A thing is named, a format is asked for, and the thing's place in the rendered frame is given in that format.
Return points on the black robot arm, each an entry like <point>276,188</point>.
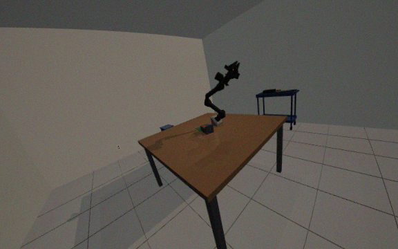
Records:
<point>221,85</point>

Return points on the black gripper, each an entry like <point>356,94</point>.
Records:
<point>233,68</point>

